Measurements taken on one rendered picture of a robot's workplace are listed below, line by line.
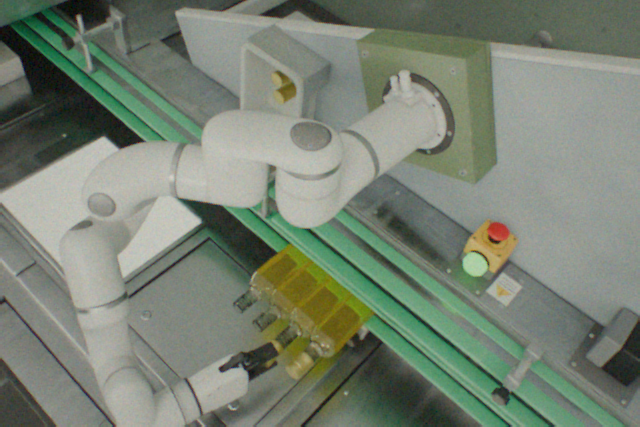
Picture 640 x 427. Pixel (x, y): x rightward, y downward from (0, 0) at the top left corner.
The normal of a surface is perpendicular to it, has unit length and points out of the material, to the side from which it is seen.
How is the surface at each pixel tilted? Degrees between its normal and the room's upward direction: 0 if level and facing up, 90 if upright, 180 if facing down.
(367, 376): 90
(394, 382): 89
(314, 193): 53
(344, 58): 0
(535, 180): 0
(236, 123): 86
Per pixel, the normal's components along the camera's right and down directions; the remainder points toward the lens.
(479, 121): 0.71, 0.25
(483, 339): 0.10, -0.65
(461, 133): -0.71, 0.49
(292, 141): 0.01, -0.47
